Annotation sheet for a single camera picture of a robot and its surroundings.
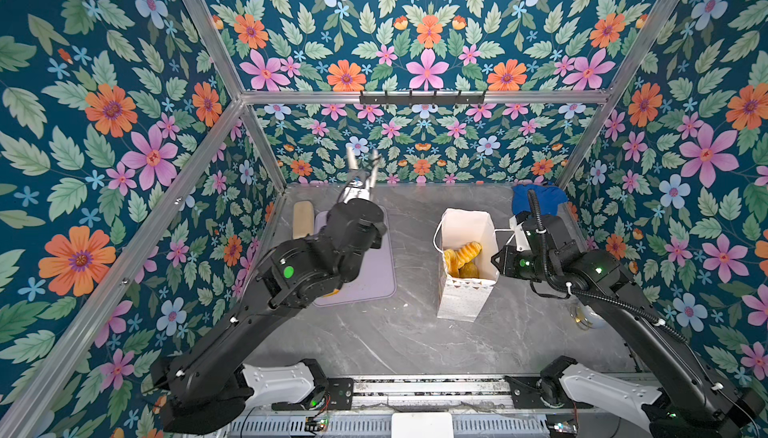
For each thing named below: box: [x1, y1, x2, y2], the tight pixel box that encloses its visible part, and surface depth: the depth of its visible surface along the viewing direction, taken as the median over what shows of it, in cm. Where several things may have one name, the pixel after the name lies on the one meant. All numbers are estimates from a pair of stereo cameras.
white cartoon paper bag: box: [433, 208, 500, 323], surface depth 80 cm
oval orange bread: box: [458, 261, 480, 279], surface depth 88 cm
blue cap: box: [511, 184, 568, 216], surface depth 114 cm
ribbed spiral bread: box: [454, 241, 482, 267], surface depth 88 cm
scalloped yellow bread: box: [444, 249, 460, 278], surface depth 84 cm
